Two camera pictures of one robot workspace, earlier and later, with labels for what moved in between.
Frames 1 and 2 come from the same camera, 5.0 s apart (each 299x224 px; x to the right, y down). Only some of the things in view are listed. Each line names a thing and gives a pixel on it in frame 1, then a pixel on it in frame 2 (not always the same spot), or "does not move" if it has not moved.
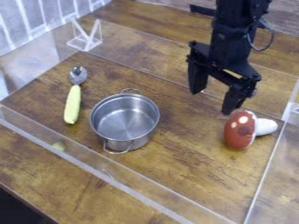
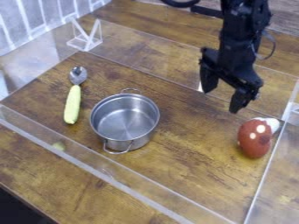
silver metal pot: (123, 118) does not move
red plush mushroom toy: (243, 127) -> (255, 136)
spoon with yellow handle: (78, 75) does not move
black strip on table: (203, 10) does not move
